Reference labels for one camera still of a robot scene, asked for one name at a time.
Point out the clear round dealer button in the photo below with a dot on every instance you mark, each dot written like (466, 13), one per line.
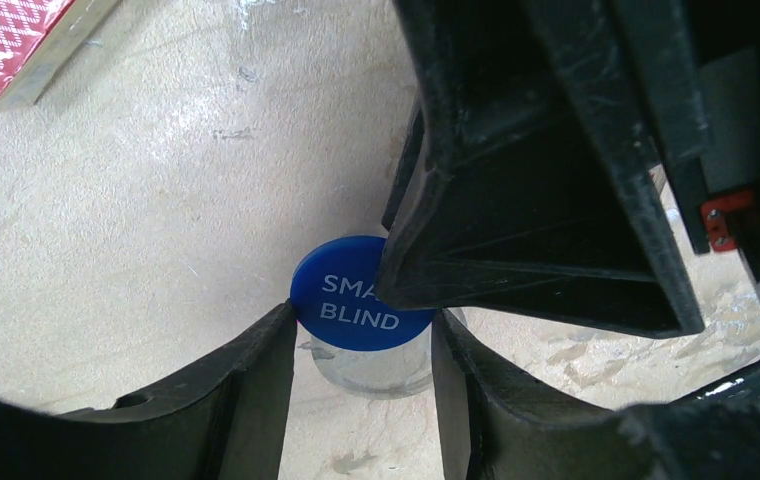
(391, 374)

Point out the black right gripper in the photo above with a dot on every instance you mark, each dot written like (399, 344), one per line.
(697, 67)

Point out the blue small blind button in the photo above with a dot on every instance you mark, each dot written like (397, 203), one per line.
(334, 297)

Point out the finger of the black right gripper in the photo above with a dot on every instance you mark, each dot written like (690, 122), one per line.
(524, 185)

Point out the red playing card deck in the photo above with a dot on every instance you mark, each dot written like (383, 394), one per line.
(37, 38)

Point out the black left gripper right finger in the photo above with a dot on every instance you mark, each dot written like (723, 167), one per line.
(497, 421)

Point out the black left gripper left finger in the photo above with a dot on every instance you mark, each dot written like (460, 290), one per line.
(221, 417)

